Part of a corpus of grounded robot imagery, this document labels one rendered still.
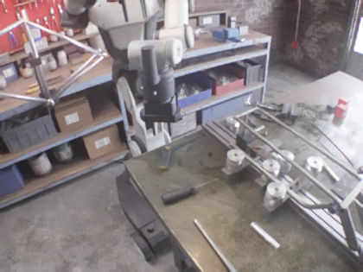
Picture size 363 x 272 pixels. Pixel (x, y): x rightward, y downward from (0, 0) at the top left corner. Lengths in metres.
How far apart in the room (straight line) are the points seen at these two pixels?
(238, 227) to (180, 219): 0.15
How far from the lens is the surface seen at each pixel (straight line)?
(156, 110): 0.70
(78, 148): 2.29
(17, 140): 1.92
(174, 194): 0.70
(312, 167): 0.76
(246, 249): 0.64
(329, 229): 0.70
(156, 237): 1.44
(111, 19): 1.00
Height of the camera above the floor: 1.44
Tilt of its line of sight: 37 degrees down
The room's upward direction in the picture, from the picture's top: 3 degrees counter-clockwise
